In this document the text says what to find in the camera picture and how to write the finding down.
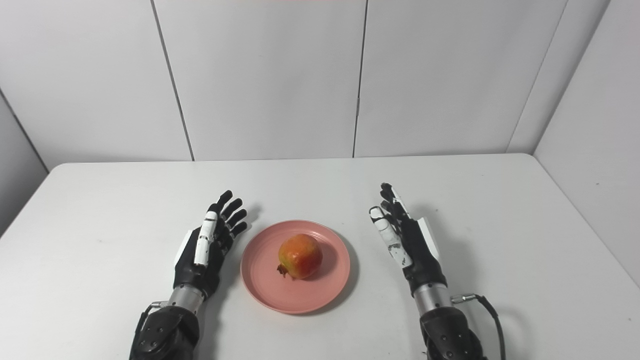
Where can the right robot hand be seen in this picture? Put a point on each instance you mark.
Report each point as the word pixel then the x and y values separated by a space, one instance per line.
pixel 407 245

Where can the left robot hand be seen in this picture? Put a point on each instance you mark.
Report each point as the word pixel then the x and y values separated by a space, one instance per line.
pixel 207 250

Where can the pink plate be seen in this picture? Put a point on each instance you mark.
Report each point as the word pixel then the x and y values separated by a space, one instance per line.
pixel 295 266

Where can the red-yellow apple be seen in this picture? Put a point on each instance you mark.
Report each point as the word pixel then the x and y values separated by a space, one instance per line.
pixel 299 256

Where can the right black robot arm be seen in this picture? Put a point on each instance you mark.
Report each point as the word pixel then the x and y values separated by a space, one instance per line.
pixel 445 325

